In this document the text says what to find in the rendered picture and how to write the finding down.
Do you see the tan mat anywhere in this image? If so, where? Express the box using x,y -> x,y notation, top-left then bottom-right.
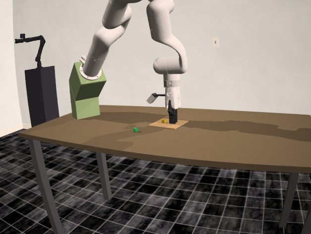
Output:
148,118 -> 188,129

